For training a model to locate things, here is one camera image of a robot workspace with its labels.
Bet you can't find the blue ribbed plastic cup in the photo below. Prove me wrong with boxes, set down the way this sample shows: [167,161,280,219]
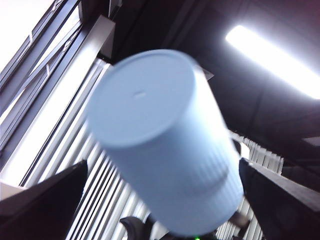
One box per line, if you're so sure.
[86,49,245,237]

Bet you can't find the ceiling light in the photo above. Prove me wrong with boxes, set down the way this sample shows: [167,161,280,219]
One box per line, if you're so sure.
[224,24,320,101]

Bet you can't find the grey window frame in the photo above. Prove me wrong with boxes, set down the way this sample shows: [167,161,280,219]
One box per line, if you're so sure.
[0,0,116,156]

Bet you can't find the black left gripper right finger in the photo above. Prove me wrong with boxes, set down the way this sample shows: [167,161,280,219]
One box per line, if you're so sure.
[239,157,320,240]

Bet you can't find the white window blinds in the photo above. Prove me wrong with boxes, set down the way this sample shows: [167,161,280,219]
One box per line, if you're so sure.
[19,59,285,240]

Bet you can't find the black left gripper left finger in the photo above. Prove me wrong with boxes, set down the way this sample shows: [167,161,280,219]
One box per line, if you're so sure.
[0,159,89,240]

